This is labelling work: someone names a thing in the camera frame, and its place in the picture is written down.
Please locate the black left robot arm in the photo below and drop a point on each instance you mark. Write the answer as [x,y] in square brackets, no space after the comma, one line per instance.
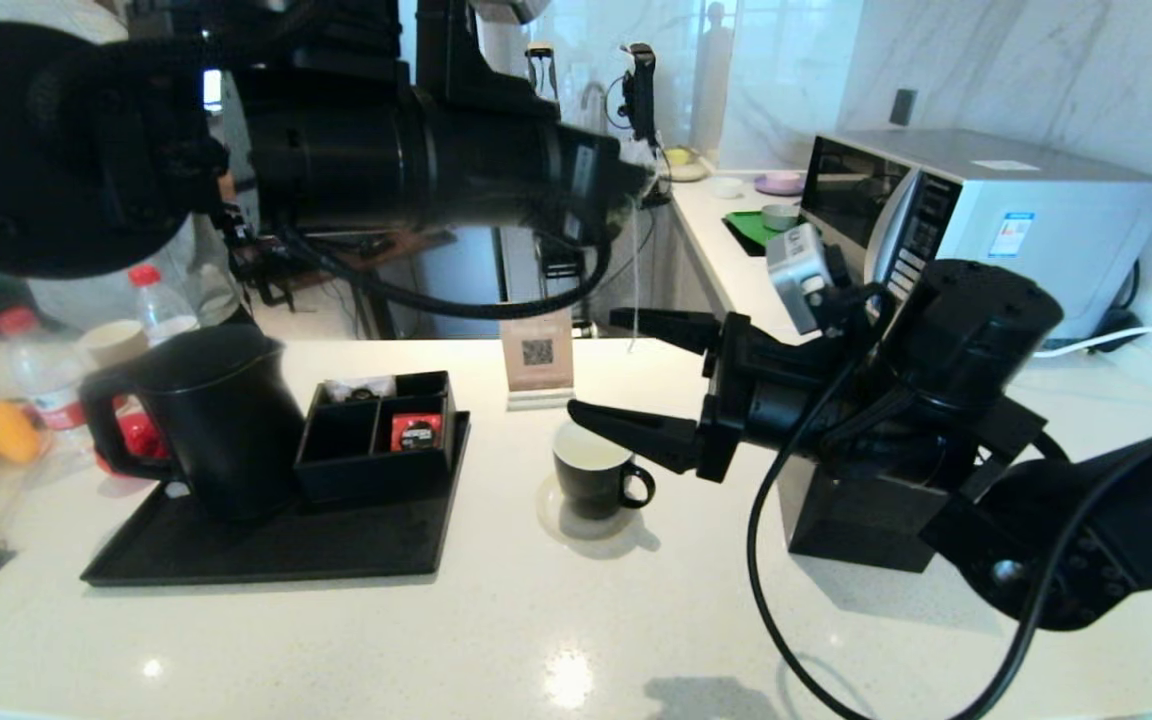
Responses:
[66,150]

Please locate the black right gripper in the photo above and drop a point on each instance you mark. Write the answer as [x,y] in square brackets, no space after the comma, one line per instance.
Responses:
[766,400]

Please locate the black electric kettle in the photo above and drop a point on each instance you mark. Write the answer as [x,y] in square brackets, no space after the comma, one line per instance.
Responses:
[226,430]

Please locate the brown paper cup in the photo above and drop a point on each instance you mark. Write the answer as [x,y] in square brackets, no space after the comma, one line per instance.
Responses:
[114,342]

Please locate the white sugar sachets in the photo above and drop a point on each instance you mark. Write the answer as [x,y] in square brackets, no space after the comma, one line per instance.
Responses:
[361,388]

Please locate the tall black frame stand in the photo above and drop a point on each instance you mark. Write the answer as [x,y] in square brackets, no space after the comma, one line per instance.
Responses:
[541,70]

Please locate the red toy apple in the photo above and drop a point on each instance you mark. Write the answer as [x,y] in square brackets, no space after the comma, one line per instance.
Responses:
[141,438]

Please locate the red coffee sachet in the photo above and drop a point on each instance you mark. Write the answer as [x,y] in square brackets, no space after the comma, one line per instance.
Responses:
[415,432]

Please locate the green tray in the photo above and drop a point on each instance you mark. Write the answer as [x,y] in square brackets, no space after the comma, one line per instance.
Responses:
[748,228]

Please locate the black serving tray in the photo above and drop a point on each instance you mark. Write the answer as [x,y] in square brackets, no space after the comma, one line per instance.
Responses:
[286,550]

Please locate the person in grey t-shirt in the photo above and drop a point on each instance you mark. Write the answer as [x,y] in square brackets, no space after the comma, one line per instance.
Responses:
[136,290]

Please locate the small grey bowl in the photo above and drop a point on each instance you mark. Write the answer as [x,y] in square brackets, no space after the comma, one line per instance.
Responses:
[779,215]

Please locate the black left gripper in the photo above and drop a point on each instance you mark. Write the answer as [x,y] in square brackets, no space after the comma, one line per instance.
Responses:
[506,170]

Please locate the chrome kitchen faucet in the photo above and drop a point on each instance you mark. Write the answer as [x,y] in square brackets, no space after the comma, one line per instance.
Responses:
[591,100]

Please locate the black compartment organizer box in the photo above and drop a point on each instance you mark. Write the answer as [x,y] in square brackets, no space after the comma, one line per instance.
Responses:
[366,478]

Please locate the small white bowl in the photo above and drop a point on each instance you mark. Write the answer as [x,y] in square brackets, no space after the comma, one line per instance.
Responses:
[725,187]

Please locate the dark wall socket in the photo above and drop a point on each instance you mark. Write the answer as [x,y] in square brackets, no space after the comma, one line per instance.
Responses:
[902,108]

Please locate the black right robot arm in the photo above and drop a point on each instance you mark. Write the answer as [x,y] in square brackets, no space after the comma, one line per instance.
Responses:
[986,400]

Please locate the silver microwave oven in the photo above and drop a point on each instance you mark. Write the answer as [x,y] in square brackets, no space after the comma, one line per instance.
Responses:
[1086,220]

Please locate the QR code sign stand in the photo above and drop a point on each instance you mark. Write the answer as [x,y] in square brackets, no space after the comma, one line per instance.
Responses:
[536,365]

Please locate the orange toy fruit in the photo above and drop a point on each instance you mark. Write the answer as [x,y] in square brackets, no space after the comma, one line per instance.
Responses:
[6,432]

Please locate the black mug white inside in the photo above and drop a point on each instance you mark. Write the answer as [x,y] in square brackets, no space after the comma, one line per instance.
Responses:
[591,490]

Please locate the wooden desk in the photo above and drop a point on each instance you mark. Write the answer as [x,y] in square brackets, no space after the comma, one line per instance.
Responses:
[366,260]

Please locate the white saucer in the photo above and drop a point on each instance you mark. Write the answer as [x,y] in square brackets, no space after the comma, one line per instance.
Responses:
[547,510]

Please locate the purple plate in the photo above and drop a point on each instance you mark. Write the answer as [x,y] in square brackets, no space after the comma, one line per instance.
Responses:
[778,184]

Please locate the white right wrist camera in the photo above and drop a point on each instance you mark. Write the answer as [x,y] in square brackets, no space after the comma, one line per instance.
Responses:
[798,270]

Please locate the water bottle red cap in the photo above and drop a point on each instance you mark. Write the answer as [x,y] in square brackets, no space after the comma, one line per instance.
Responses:
[46,380]
[164,305]

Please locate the beige round dish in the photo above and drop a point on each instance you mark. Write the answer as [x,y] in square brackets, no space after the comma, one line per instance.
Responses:
[681,165]

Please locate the black tissue box white lid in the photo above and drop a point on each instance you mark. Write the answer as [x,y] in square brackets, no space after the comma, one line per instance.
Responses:
[856,520]

